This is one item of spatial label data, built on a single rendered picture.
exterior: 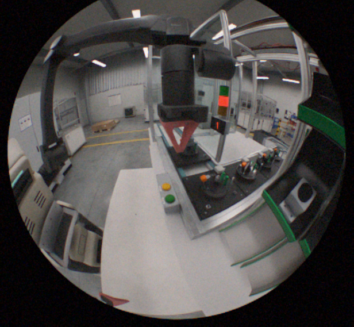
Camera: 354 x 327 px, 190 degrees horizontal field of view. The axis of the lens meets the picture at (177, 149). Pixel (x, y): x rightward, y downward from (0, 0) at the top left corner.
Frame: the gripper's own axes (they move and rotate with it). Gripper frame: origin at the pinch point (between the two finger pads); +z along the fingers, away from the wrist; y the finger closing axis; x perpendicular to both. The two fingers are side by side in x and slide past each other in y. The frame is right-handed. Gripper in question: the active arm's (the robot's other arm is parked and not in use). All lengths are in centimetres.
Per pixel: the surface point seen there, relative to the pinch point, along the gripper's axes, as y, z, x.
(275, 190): -17.3, 3.9, -15.5
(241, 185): -0.6, 27.8, -33.1
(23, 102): 110, -97, 266
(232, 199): -4.7, 27.4, -22.7
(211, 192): 1.6, 25.3, -14.6
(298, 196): -21.6, -1.4, -11.1
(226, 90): 21.3, -14.6, -31.2
